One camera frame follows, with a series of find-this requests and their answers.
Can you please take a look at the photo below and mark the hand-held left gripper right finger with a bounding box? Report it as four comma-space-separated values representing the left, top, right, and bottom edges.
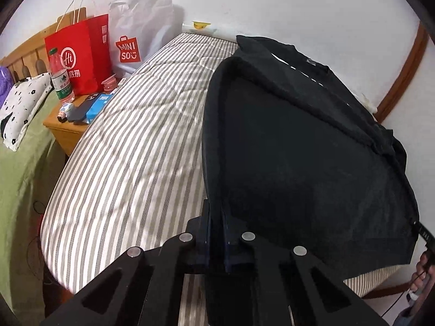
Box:
222, 211, 391, 326

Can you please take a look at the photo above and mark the floral white pillow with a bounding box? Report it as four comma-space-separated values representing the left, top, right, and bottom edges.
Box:
0, 73, 55, 152

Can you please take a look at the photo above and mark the white Miniso plastic bag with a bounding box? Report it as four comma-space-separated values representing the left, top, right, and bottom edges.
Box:
108, 0, 174, 75

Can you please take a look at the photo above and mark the red paper bag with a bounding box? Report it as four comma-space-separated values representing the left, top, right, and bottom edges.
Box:
44, 0, 113, 97

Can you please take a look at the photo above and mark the striped mattress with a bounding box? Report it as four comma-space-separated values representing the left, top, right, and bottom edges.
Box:
40, 32, 402, 326

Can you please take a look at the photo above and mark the blue tissue pack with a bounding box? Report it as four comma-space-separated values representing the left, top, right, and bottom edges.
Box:
86, 93, 114, 124

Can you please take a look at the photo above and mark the clear water bottle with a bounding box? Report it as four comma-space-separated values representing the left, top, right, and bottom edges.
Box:
48, 48, 75, 104

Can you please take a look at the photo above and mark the black cable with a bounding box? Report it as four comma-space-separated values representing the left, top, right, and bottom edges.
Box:
380, 270, 425, 317

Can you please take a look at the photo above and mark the person's right hand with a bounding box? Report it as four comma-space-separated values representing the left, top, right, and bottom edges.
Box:
409, 252, 431, 300

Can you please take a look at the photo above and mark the black garment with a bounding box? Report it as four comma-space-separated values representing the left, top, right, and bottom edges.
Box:
201, 35, 421, 279

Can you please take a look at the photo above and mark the wooden nightstand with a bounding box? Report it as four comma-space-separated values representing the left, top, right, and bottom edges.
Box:
43, 78, 127, 157

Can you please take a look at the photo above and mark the wooden headboard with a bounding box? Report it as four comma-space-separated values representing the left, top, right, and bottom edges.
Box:
0, 7, 88, 83

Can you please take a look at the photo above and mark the dark smartphone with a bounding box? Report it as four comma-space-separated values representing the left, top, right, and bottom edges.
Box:
68, 93, 102, 123

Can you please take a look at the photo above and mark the wooden door frame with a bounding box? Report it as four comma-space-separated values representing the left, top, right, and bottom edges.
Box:
374, 22, 431, 123

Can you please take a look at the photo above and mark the green bed sheet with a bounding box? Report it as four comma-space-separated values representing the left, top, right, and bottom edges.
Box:
0, 92, 69, 313

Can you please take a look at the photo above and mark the small figurine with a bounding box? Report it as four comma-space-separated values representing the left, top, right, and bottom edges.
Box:
56, 102, 74, 123

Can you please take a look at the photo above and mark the purple cloth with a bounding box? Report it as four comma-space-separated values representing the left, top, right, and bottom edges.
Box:
0, 66, 14, 109

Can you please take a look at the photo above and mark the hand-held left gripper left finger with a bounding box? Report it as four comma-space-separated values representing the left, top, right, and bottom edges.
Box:
40, 199, 214, 326

